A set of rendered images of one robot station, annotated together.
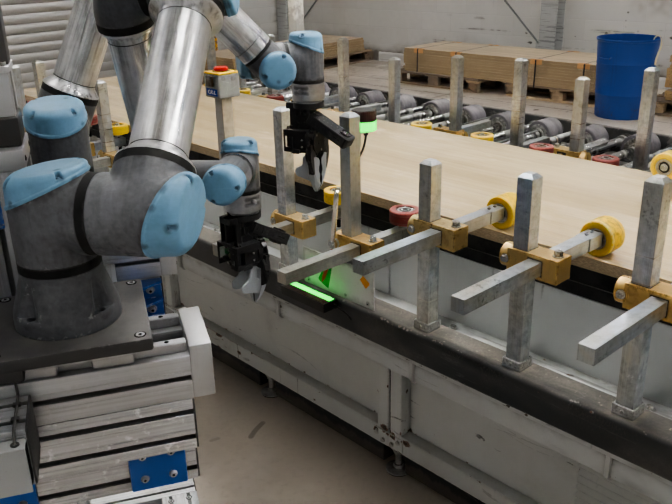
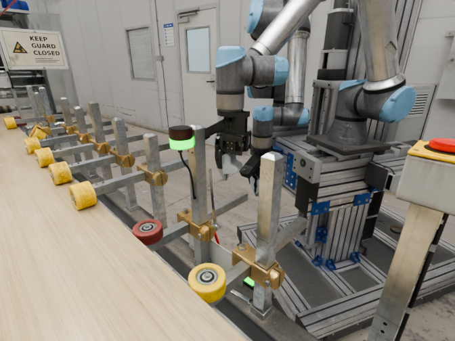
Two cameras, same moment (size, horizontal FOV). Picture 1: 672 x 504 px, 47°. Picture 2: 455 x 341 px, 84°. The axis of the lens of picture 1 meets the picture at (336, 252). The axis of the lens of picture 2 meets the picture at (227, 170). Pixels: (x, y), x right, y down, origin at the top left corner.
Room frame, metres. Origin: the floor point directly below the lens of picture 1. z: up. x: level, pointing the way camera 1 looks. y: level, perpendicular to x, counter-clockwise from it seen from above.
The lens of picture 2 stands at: (2.47, 0.01, 1.32)
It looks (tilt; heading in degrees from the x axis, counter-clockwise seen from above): 23 degrees down; 177
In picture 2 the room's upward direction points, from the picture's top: straight up
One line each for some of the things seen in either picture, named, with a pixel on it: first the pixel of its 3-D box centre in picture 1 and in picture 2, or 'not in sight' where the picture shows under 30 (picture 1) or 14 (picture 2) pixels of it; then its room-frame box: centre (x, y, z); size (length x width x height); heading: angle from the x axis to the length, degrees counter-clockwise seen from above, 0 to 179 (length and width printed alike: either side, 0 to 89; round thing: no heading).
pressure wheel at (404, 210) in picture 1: (404, 228); (149, 242); (1.88, -0.18, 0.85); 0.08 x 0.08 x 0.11
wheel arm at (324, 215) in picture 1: (284, 229); (262, 254); (1.93, 0.14, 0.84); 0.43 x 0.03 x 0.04; 133
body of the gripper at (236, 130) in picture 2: (306, 127); (232, 132); (1.78, 0.06, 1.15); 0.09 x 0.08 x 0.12; 62
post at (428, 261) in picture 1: (428, 262); (157, 195); (1.62, -0.21, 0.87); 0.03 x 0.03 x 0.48; 43
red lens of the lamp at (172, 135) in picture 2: (363, 114); (181, 132); (1.84, -0.07, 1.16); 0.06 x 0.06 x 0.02
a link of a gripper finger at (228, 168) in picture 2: (313, 169); (228, 168); (1.80, 0.05, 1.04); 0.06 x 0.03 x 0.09; 62
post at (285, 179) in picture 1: (286, 196); (265, 247); (1.99, 0.13, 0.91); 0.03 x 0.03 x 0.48; 43
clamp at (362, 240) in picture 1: (358, 245); (195, 225); (1.79, -0.06, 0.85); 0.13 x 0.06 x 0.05; 43
